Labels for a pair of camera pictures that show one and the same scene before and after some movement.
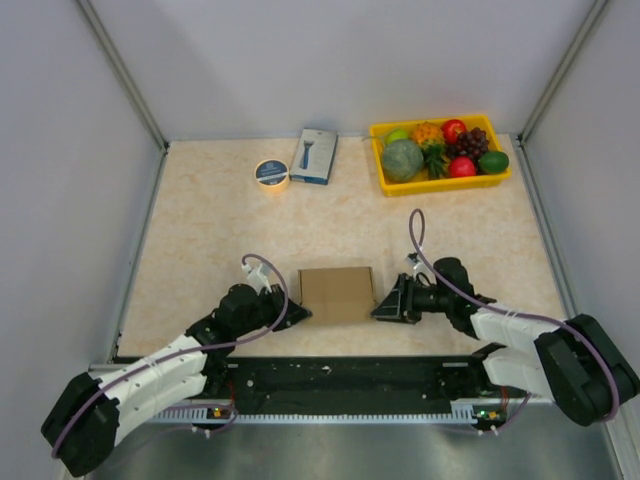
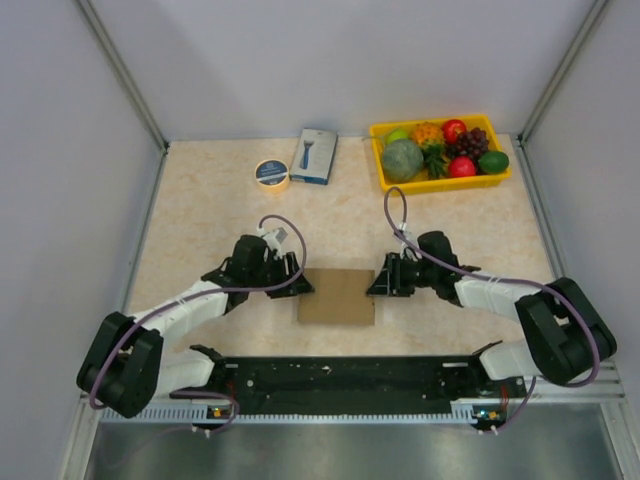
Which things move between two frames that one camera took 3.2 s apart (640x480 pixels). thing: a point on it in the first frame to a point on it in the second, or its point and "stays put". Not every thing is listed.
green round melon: (402, 160) stays put
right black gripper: (400, 302) to (389, 282)
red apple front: (461, 166) stays put
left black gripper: (293, 314) to (292, 265)
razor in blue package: (314, 155) stays put
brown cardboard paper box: (338, 295) stays put
